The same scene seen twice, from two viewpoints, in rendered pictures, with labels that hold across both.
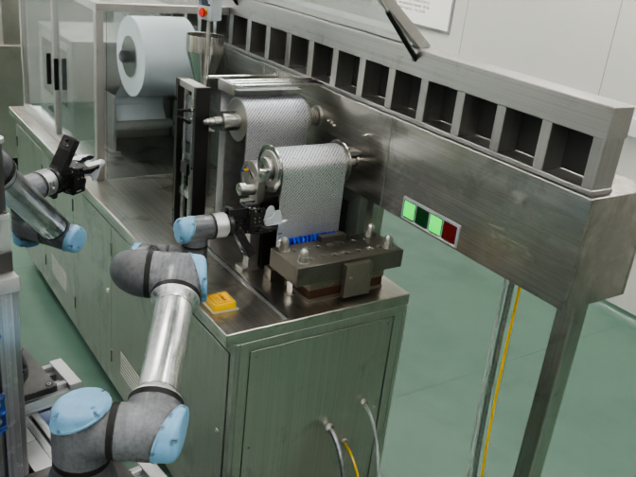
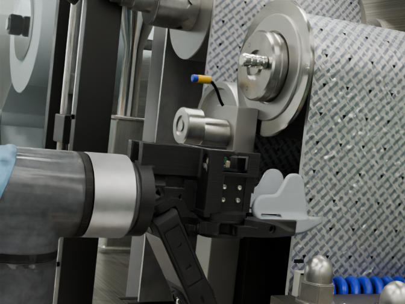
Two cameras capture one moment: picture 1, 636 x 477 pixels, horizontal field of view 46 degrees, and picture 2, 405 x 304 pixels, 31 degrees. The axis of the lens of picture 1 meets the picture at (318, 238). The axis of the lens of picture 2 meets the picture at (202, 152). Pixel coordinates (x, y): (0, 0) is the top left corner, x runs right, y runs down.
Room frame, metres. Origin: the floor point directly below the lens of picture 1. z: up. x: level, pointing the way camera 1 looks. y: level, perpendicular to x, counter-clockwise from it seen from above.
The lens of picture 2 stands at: (1.39, 0.11, 1.19)
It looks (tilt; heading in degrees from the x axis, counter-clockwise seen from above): 3 degrees down; 9
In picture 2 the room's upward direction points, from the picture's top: 6 degrees clockwise
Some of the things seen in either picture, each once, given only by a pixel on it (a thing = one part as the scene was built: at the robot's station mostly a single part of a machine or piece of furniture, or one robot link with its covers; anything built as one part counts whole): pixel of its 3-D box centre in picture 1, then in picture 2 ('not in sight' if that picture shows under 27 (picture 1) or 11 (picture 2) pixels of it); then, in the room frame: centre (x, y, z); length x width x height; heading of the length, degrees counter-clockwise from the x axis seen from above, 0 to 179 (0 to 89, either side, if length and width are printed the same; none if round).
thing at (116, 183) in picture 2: (219, 224); (104, 195); (2.03, 0.30, 1.11); 0.08 x 0.05 x 0.08; 36
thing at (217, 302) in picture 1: (220, 301); not in sight; (1.92, 0.26, 0.91); 0.07 x 0.07 x 0.02; 36
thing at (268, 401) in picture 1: (161, 275); not in sight; (2.98, 0.68, 0.43); 2.52 x 0.64 x 0.86; 36
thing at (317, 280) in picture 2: (284, 243); (317, 279); (2.08, 0.10, 1.05); 0.04 x 0.04 x 0.04
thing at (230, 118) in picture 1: (228, 120); (170, 4); (2.38, 0.33, 1.33); 0.06 x 0.06 x 0.06; 36
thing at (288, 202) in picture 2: (276, 218); (291, 202); (2.12, 0.13, 1.12); 0.09 x 0.03 x 0.06; 125
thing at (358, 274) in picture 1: (357, 278); not in sight; (2.07, -0.13, 0.96); 0.10 x 0.03 x 0.11; 126
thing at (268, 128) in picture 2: (270, 168); (272, 67); (2.19, 0.17, 1.25); 0.15 x 0.01 x 0.15; 36
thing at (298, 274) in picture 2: not in sight; (305, 284); (2.10, 0.11, 1.04); 0.02 x 0.01 x 0.02; 126
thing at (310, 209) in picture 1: (310, 212); (386, 208); (2.21, 0.03, 1.11); 0.23 x 0.01 x 0.18; 126
